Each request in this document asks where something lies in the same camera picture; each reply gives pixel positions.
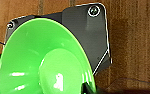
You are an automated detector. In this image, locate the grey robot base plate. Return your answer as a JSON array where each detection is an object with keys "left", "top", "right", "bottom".
[{"left": 4, "top": 2, "right": 112, "bottom": 76}]

